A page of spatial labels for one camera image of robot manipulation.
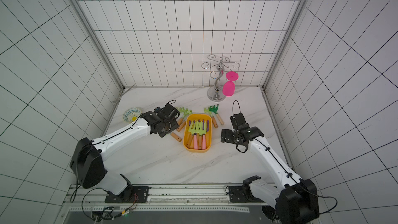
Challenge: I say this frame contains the light green fork wooden handle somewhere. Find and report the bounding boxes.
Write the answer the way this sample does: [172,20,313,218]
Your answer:
[186,120,195,149]

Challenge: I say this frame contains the yellow plastic storage box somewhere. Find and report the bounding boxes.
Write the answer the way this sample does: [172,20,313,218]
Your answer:
[183,114,212,153]

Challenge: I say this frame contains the purple rake pink handle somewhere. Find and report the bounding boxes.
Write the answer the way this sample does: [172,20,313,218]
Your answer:
[193,120,198,149]
[199,120,207,150]

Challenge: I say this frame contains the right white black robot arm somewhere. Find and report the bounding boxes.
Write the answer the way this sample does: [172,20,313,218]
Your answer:
[221,113,320,224]

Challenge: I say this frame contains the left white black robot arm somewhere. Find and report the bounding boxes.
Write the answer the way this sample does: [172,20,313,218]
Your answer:
[69,100,180,203]

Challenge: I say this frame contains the light green leaf rake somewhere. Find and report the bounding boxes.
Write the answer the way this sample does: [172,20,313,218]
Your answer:
[177,118,186,132]
[177,107,192,125]

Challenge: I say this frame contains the dark green claw rake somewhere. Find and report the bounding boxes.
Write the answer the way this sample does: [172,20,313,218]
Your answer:
[209,104,224,125]

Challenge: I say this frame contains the patterned small bowl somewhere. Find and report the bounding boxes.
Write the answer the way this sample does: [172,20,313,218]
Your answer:
[122,107,142,123]

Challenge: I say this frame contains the pink plastic wine glass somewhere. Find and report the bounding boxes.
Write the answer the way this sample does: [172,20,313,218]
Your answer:
[222,71,239,97]

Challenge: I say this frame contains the silver metal glass rack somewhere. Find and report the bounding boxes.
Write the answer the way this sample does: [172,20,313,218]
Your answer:
[201,54,240,102]

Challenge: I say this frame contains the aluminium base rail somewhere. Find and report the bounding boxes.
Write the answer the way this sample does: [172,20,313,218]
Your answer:
[55,184,280,224]

